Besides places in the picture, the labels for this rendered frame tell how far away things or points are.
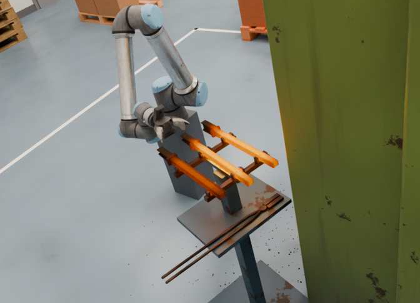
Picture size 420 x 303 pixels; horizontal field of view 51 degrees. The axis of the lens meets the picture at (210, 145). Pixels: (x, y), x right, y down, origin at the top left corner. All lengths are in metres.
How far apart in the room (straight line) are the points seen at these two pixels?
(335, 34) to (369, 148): 0.33
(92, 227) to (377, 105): 2.42
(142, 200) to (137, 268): 0.60
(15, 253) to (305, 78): 2.59
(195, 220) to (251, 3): 3.39
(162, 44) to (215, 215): 0.94
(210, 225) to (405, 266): 0.83
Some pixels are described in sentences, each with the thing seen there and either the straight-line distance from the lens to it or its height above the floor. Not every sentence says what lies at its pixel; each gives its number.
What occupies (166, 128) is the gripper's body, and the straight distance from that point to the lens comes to 2.07.
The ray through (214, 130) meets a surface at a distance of 1.90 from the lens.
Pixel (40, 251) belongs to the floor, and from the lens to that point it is 3.29.
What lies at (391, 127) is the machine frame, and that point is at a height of 1.35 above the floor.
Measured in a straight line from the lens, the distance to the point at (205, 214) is 1.92.
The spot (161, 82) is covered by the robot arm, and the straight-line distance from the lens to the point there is 2.70.
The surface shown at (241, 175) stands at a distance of 1.64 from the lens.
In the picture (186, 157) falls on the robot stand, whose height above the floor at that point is 0.37.
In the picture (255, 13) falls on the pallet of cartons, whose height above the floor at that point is 0.31.
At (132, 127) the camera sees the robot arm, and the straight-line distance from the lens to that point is 2.33.
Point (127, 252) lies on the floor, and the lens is 2.94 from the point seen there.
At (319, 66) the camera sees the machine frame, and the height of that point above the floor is 1.48.
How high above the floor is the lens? 2.05
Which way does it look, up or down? 35 degrees down
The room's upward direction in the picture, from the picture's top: 16 degrees counter-clockwise
